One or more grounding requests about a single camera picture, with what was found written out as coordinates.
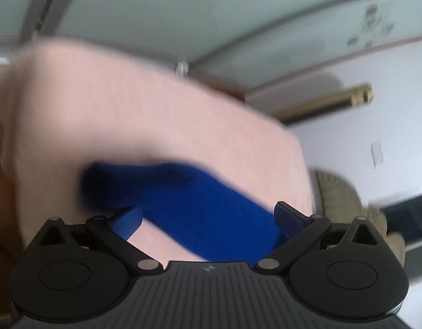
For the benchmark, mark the blue fleece garment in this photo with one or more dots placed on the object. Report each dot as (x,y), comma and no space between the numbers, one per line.
(204,202)

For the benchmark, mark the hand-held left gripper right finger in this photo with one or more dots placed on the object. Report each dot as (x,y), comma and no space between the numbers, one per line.
(288,221)

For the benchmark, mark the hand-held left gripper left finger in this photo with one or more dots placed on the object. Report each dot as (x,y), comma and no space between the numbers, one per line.
(128,221)

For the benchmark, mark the gold tower air conditioner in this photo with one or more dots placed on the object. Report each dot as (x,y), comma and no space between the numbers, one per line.
(320,104)

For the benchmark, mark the bed with peach floral sheet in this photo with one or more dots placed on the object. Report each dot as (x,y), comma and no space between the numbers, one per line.
(122,109)

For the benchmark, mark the frosted glass sliding door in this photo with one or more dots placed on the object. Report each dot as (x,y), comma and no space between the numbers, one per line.
(204,10)

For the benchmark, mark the dark wall frame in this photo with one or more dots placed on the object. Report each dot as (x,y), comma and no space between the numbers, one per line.
(409,216)

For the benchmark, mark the olive padded headboard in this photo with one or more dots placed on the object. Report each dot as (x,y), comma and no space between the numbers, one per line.
(341,195)

